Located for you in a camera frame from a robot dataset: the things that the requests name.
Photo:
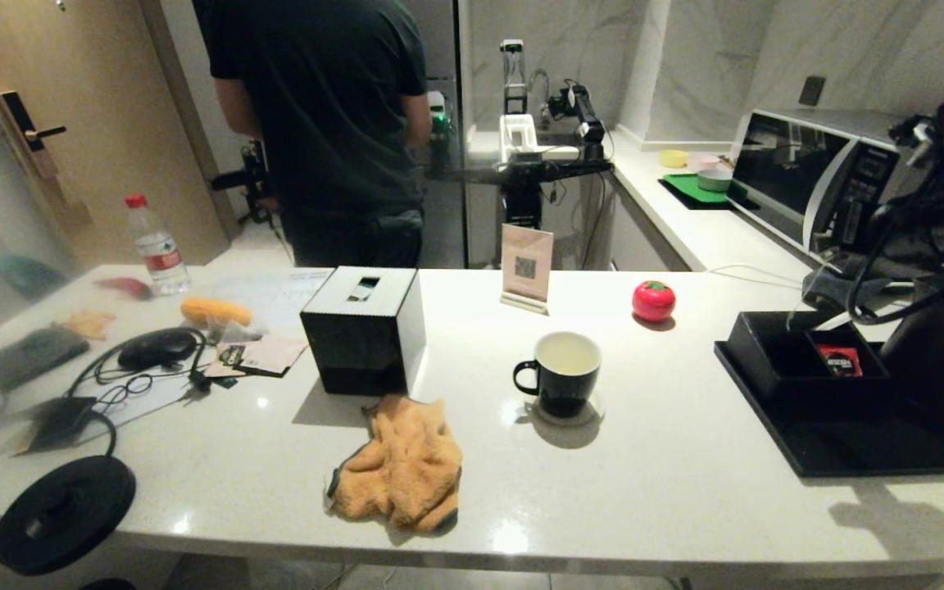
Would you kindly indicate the dark grey wallet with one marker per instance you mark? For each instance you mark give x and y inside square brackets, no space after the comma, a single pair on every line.
[29,358]

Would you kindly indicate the black white tissue box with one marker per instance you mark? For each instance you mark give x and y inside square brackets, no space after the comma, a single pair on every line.
[357,344]

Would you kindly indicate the chrome faucet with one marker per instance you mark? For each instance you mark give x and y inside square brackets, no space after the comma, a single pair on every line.
[539,82]

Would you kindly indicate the black computer mouse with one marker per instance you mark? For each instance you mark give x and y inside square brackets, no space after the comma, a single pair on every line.
[161,348]

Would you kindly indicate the grey refrigerator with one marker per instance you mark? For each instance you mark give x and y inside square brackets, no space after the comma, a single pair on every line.
[443,221]

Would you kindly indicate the clear water bottle red cap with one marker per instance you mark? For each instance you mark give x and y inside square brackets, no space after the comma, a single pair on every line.
[157,254]

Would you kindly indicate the red tomato-shaped timer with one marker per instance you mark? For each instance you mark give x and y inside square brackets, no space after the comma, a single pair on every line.
[653,302]

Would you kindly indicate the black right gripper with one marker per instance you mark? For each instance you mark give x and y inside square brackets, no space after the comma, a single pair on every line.
[890,242]

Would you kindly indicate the pink bowl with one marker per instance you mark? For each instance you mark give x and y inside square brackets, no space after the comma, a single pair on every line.
[701,160]

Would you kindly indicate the teal cloth bundle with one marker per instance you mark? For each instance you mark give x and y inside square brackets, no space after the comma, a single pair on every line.
[29,277]

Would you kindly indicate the orange microfibre cloth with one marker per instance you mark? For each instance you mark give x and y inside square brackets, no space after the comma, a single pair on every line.
[406,467]

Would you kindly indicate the beige paper card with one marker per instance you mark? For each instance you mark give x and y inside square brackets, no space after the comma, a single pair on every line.
[275,355]

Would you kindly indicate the dark grey cloth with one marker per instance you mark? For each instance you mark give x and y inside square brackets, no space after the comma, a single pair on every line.
[828,293]

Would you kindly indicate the grey device green light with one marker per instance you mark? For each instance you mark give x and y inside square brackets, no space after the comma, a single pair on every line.
[439,115]

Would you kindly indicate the yellow bowl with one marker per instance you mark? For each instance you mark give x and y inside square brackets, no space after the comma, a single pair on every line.
[673,158]

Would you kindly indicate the yellow corn cob toy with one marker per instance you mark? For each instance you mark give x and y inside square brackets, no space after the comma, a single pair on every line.
[216,312]

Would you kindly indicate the black rectangular tray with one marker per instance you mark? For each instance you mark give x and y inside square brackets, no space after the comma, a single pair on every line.
[849,447]

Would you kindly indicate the black round kettle base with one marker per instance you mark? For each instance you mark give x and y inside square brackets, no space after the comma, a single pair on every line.
[62,516]

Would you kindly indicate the black compartment organizer box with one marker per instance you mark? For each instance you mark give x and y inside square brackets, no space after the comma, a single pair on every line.
[767,360]

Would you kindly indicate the person in black shirt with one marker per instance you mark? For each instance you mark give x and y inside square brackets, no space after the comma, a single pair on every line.
[324,123]

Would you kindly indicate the black tripod stand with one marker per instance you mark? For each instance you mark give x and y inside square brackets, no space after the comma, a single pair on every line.
[255,176]

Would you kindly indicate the person's right forearm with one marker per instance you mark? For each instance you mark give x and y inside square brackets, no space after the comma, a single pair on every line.
[417,121]

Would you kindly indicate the person's left forearm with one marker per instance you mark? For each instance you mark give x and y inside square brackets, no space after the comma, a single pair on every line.
[234,106]

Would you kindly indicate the white tea bag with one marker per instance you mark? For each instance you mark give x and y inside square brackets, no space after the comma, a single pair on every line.
[791,315]

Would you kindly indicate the black printed packet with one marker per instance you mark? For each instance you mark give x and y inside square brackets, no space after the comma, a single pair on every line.
[232,356]

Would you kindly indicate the round white coaster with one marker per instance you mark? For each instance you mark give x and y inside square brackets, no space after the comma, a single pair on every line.
[592,416]

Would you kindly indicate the beige wooden door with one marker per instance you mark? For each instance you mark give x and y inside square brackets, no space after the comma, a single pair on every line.
[95,82]

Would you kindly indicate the green bowl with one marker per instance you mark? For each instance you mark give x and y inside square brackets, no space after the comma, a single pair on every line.
[714,180]

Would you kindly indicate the silver microwave oven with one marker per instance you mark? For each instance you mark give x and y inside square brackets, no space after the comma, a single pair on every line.
[775,156]

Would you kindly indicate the red sachet packet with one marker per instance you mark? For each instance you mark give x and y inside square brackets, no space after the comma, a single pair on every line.
[841,359]

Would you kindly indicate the black mug white inside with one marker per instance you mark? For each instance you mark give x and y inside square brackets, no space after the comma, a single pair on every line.
[562,389]

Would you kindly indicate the green cutting mat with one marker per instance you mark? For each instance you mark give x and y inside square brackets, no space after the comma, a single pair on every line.
[689,188]

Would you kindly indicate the small orange rag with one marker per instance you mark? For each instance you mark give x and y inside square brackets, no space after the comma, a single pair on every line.
[91,324]

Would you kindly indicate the black teleoperation rig stand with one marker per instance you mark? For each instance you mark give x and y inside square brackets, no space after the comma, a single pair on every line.
[521,174]

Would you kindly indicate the dark wall socket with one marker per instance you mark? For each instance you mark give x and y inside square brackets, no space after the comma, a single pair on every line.
[810,90]

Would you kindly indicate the red chili pepper toy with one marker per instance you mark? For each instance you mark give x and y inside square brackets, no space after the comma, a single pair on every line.
[126,288]

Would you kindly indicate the beige QR code sign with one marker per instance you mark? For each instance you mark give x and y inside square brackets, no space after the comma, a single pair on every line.
[526,262]

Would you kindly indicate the white stick sachet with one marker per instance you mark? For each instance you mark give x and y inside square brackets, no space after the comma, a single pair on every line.
[837,321]

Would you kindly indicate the white plastic stand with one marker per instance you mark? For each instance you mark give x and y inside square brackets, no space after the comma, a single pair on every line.
[517,135]

